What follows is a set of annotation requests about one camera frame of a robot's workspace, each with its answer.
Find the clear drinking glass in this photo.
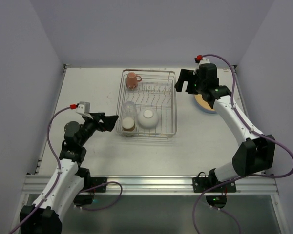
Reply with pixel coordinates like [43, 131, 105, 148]
[122, 101, 137, 119]

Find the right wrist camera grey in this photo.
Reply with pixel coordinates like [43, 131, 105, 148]
[197, 57, 210, 68]

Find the aluminium front rail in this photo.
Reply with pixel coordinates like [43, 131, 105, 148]
[21, 175, 279, 195]

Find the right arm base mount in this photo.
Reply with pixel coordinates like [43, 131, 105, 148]
[192, 172, 237, 209]

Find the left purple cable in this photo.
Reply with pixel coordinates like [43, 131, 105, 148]
[7, 104, 123, 234]

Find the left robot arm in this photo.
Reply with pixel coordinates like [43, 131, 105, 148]
[20, 113, 119, 234]

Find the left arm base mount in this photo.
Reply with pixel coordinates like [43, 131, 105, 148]
[73, 176, 107, 206]

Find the white and brown cup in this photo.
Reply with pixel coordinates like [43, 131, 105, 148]
[122, 117, 135, 132]

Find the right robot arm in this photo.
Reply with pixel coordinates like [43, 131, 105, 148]
[175, 63, 275, 191]

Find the blue plate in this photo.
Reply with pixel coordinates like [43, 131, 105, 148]
[197, 101, 217, 114]

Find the white bowl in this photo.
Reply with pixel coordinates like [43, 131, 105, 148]
[137, 108, 159, 129]

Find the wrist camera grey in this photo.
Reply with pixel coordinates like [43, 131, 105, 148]
[197, 57, 210, 68]
[76, 101, 90, 115]

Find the pink mug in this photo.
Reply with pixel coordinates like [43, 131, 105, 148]
[126, 72, 142, 89]

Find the yellow plate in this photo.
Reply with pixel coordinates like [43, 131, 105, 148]
[194, 94, 216, 114]

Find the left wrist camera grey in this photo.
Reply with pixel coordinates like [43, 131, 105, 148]
[76, 101, 90, 115]

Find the metal wire dish rack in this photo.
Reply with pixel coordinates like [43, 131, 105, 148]
[116, 69, 177, 138]

